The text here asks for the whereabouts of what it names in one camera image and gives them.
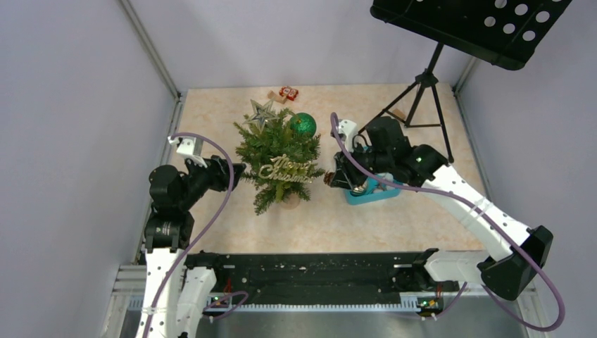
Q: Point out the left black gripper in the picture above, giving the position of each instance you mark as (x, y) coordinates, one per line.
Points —
(217, 170)

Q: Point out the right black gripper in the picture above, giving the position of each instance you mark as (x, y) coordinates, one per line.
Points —
(346, 176)

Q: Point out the teal plastic tray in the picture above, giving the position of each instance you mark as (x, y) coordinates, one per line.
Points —
(369, 191)

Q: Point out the gold glitter word ornament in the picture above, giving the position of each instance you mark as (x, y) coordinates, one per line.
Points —
(281, 168)

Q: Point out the small green christmas tree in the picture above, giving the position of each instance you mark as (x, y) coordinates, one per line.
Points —
(277, 138)

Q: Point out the green glitter ball ornament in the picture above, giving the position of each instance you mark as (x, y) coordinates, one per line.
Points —
(303, 124)

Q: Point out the silver gold star topper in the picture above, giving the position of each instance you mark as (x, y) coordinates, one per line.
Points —
(262, 114)

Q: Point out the pine cone ornament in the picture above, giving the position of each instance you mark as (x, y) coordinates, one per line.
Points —
(328, 178)

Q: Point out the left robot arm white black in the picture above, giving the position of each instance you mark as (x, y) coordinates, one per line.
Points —
(168, 236)

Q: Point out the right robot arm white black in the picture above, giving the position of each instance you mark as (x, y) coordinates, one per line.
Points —
(513, 253)

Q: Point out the red gift box ornament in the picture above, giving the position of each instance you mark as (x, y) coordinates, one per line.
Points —
(288, 93)

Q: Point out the small wooden block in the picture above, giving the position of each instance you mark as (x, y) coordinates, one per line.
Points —
(275, 96)

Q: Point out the black music stand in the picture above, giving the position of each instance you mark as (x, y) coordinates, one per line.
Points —
(502, 33)

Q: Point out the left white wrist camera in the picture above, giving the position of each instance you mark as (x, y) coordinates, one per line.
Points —
(189, 147)

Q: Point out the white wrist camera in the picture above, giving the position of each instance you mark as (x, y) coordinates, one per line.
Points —
(347, 130)
(189, 147)

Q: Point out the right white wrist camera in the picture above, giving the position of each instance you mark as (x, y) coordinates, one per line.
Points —
(347, 130)

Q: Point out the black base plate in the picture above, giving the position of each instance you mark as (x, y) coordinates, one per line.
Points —
(322, 279)

